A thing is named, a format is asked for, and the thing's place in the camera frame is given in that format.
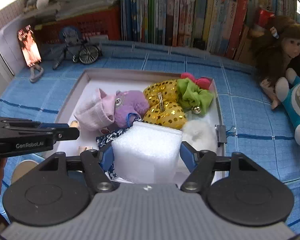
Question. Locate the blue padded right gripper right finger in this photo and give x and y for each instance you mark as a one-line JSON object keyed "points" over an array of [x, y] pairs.
{"points": [[200, 165]]}

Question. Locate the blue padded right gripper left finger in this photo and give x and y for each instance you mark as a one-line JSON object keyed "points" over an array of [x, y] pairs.
{"points": [[95, 165]]}

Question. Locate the white fluffy pom pom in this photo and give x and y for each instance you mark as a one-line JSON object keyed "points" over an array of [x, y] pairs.
{"points": [[200, 135]]}

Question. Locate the pink white small towel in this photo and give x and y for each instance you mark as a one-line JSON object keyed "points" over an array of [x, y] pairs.
{"points": [[97, 112]]}

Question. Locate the white foam block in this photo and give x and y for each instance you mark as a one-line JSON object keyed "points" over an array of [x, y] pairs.
{"points": [[147, 153]]}

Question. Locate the purple plush monster toy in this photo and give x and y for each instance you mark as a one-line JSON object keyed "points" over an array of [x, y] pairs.
{"points": [[130, 105]]}

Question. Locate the green and pink scrunchie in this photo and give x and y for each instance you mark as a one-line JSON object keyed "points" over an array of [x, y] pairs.
{"points": [[192, 97]]}

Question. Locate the blue white patterned cloth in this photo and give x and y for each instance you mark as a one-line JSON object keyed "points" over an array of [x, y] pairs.
{"points": [[105, 139]]}

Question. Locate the blue checkered tablecloth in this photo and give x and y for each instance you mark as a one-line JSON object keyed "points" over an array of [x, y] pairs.
{"points": [[265, 135]]}

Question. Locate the gold sequin bow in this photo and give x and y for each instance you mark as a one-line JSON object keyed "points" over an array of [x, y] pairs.
{"points": [[164, 109]]}

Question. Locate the white shallow cardboard tray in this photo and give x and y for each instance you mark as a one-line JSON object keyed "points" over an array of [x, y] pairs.
{"points": [[142, 121]]}

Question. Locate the smartphone with lit screen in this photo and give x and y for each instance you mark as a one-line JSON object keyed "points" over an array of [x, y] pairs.
{"points": [[28, 46]]}

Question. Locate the miniature black bicycle model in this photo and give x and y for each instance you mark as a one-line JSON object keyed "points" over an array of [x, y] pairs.
{"points": [[80, 49]]}

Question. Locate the blue Doraemon plush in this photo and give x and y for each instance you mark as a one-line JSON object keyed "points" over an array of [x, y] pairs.
{"points": [[287, 90]]}

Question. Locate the brown haired monkey doll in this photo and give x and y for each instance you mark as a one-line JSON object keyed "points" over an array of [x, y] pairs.
{"points": [[274, 52]]}

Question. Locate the red plastic crate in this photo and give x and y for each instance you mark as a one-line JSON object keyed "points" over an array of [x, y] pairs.
{"points": [[104, 22]]}

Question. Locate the row of upright books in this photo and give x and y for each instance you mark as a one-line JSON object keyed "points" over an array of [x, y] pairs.
{"points": [[217, 26]]}

